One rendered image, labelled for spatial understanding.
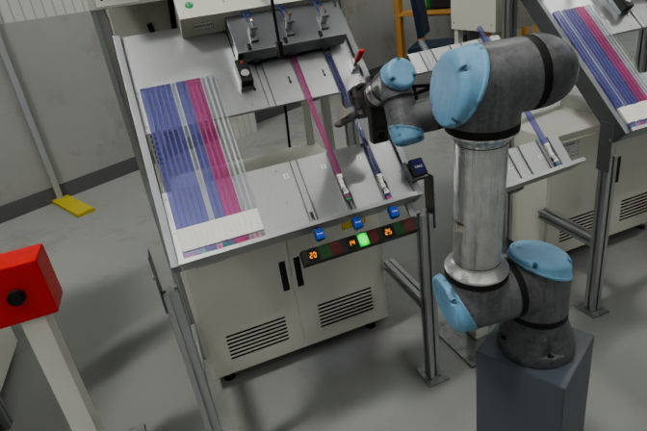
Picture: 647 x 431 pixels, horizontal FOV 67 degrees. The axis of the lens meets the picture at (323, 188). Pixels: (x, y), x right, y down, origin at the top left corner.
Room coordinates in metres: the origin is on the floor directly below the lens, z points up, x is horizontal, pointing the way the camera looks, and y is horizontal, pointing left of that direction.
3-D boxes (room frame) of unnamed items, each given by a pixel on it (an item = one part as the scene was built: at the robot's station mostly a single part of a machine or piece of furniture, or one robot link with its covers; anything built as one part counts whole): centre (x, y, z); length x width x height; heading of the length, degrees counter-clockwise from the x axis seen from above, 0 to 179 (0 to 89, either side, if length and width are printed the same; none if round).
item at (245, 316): (1.74, 0.25, 0.31); 0.70 x 0.65 x 0.62; 107
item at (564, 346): (0.78, -0.40, 0.60); 0.15 x 0.15 x 0.10
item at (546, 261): (0.78, -0.39, 0.72); 0.13 x 0.12 x 0.14; 100
